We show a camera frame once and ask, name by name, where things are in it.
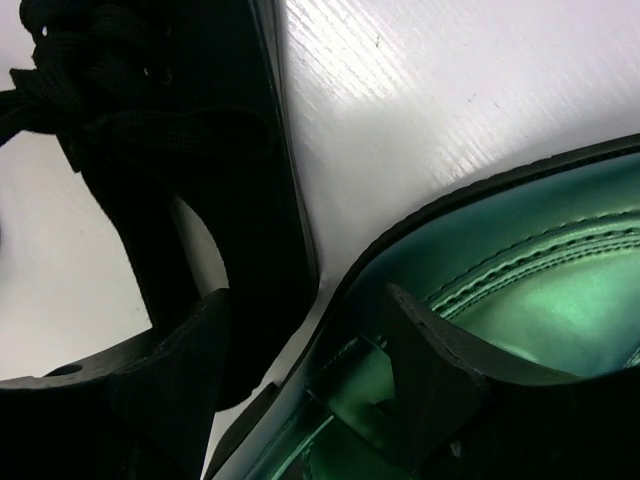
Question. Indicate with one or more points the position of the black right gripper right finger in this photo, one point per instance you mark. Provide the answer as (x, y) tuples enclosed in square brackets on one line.
[(470, 410)]

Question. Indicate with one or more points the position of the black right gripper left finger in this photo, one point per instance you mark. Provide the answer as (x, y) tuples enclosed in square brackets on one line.
[(142, 409)]

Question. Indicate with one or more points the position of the black lace-up sneaker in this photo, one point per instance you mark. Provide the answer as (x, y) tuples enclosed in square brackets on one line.
[(153, 101)]

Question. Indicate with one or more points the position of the green loafer centre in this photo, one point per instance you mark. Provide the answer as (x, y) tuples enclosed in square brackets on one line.
[(541, 261)]

